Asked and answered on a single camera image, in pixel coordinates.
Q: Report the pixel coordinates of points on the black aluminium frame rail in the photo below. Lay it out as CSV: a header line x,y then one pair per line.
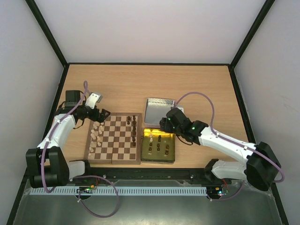
x,y
204,176

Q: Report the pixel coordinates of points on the wooden chess board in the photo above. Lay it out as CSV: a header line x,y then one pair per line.
x,y
114,141

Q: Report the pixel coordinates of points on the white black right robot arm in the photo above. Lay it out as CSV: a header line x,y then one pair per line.
x,y
254,163

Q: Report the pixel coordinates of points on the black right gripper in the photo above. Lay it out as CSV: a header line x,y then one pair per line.
x,y
164,125

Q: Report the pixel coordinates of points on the silver tin lid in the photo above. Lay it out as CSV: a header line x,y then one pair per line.
x,y
156,109

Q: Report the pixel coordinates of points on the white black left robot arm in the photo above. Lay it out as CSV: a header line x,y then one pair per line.
x,y
46,164

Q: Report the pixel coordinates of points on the gold tin box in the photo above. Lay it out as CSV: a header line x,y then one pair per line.
x,y
157,146

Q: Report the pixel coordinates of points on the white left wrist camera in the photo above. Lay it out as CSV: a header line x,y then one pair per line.
x,y
93,99

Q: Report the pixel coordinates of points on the white slotted cable duct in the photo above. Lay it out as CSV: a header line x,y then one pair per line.
x,y
131,191

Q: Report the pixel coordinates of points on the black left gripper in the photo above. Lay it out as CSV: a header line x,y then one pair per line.
x,y
95,117

